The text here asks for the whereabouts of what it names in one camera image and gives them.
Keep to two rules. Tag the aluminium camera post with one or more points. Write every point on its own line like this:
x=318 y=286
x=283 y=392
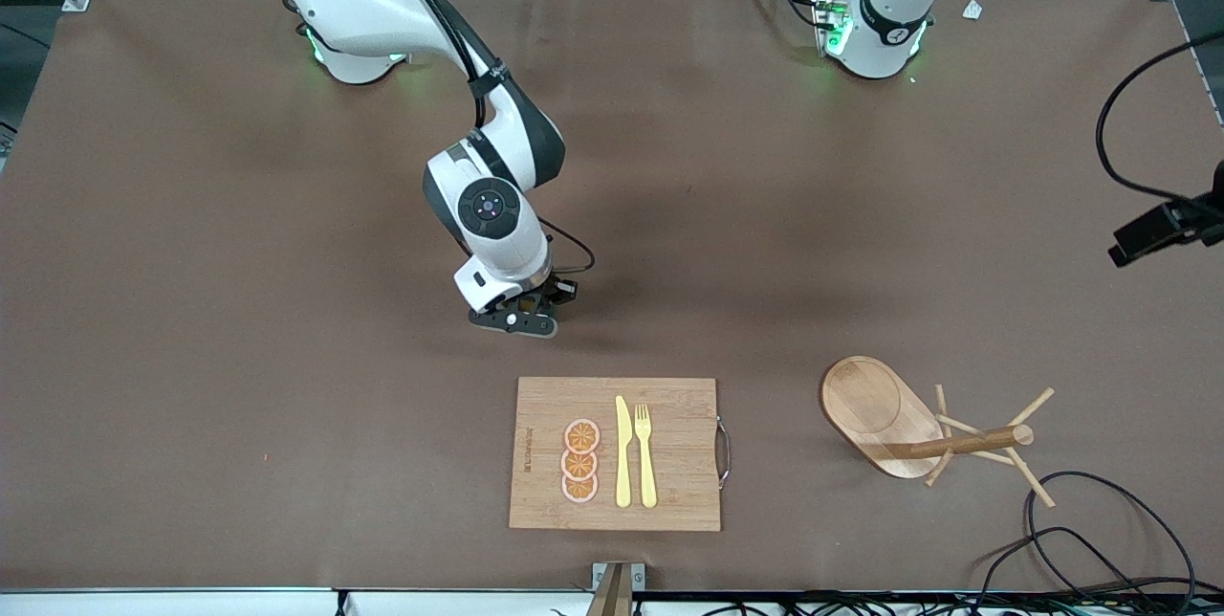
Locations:
x=612 y=592

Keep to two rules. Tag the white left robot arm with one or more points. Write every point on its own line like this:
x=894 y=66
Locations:
x=885 y=28

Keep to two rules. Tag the yellow plastic fork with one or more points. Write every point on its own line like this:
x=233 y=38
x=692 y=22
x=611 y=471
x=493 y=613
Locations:
x=647 y=477

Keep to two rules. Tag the bamboo cutting board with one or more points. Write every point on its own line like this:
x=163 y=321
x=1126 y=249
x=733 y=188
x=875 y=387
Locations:
x=669 y=501

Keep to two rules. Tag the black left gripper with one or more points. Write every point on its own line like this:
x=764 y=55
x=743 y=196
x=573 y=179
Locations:
x=1165 y=226

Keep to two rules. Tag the brown table cover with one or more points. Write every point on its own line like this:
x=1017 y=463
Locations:
x=287 y=406

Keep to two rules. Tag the wooden cup rack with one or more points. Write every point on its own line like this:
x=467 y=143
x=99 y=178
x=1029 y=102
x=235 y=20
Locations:
x=861 y=406

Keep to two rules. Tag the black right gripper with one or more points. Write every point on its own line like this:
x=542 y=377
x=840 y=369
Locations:
x=557 y=291

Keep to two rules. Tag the yellow plastic knife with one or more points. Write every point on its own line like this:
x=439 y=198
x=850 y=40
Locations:
x=622 y=463

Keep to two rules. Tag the toy orange slice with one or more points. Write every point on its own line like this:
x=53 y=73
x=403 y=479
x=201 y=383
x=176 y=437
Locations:
x=581 y=436

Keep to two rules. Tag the white paper scrap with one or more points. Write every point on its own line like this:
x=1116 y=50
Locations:
x=972 y=10

